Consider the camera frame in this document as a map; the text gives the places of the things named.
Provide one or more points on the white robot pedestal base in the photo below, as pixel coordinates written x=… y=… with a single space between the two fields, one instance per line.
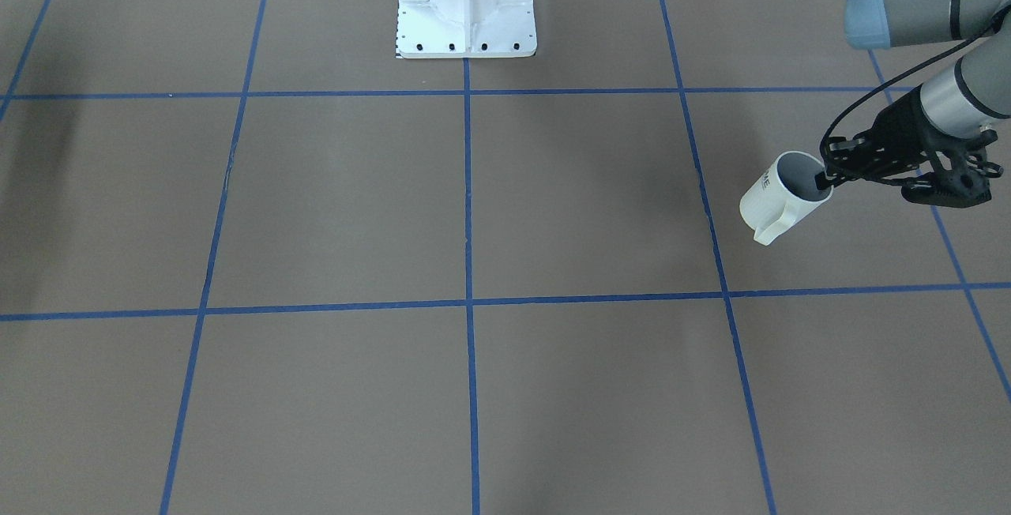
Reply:
x=457 y=29

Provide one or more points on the white ribbed mug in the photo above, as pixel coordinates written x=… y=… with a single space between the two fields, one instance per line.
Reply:
x=785 y=194

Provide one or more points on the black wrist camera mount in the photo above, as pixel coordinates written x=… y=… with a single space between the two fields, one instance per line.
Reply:
x=961 y=171

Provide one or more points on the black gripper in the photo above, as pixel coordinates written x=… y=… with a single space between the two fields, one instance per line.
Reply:
x=898 y=134

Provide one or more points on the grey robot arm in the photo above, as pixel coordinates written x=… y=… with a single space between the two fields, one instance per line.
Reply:
x=970 y=94

